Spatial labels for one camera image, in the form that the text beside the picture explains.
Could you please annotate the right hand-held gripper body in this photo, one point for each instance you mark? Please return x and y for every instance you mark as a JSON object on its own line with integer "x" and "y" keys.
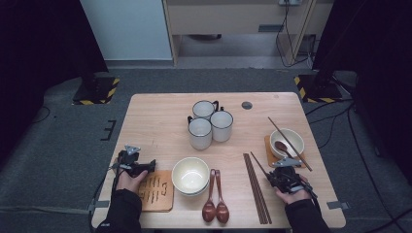
{"x": 288, "y": 179}

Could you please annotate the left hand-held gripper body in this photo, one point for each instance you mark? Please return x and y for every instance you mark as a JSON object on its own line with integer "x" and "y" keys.
{"x": 128, "y": 163}

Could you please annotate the wooden coaster with cut pattern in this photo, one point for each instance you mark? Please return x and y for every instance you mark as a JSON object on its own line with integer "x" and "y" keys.
{"x": 158, "y": 194}
{"x": 269, "y": 155}

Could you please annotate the brown wooden spoon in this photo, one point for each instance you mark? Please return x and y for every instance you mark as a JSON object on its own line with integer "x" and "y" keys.
{"x": 222, "y": 212}
{"x": 209, "y": 212}
{"x": 281, "y": 146}

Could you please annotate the cream ceramic bowl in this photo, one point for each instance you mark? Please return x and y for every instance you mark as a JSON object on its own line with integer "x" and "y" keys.
{"x": 293, "y": 137}
{"x": 190, "y": 174}
{"x": 191, "y": 194}

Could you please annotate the white ribbed mug black rim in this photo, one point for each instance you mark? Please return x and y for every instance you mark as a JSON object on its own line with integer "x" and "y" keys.
{"x": 199, "y": 137}
{"x": 222, "y": 129}
{"x": 203, "y": 109}

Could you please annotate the person's right hand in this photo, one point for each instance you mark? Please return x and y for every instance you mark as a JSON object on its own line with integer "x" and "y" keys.
{"x": 296, "y": 198}

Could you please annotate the person's left hand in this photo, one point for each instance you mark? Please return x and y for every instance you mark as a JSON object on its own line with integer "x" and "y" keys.
{"x": 131, "y": 185}

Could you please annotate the row of dark chopsticks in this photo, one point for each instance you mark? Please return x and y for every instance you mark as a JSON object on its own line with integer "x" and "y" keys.
{"x": 257, "y": 191}

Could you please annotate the black stand with striped base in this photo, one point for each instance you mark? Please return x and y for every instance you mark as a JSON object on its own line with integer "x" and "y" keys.
{"x": 319, "y": 90}
{"x": 97, "y": 92}

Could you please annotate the grey floor tape strip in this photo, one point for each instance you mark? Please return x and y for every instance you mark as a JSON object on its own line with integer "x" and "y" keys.
{"x": 42, "y": 210}

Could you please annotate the black curtain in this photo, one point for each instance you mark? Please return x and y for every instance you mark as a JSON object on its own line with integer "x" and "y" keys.
{"x": 382, "y": 48}
{"x": 39, "y": 32}

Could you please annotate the light wooden desk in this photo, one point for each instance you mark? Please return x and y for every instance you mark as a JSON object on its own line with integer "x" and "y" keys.
{"x": 226, "y": 17}

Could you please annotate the grey power strip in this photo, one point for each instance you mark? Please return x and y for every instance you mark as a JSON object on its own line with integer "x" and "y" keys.
{"x": 290, "y": 2}

